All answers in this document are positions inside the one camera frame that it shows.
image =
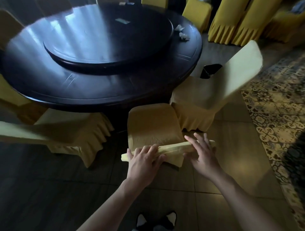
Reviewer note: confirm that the crumpled white tissue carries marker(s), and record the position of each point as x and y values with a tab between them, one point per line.
184	36
180	28

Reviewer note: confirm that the dark round turntable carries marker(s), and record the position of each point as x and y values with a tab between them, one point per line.
107	40

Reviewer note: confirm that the person's right thumb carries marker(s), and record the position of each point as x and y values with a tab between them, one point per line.
189	156

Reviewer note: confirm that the person's left black white shoe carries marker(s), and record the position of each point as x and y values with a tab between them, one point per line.
141	221

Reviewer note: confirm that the person's right black white shoe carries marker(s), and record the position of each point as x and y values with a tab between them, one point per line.
171	220

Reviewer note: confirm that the person's left little finger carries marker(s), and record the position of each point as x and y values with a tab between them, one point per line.
129	154

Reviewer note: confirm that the person's right middle finger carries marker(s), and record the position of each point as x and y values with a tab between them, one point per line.
199	140

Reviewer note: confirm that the person's left middle finger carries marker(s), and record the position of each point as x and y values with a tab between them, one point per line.
144	150

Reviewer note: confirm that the flat white paper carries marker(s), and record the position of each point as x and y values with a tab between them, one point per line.
122	21

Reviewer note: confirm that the person's right forearm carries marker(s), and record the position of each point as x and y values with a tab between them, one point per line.
243	204

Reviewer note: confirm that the person's left thumb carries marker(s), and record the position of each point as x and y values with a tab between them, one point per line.
160	159

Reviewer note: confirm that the dark round dining table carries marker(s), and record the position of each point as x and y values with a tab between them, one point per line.
35	71

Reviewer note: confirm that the person's black white shoe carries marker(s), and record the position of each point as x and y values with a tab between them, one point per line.
171	220
141	221

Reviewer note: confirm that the person's left forearm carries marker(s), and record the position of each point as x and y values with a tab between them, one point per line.
114	207

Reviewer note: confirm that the patterned carpet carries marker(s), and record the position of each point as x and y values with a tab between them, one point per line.
278	114

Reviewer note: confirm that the grey cloth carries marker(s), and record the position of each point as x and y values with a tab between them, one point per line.
299	6

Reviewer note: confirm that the person's left hand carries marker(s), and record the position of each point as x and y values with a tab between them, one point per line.
143	166

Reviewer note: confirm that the person's right hand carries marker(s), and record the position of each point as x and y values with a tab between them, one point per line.
205	159

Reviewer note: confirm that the black bag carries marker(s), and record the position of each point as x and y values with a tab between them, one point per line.
211	70

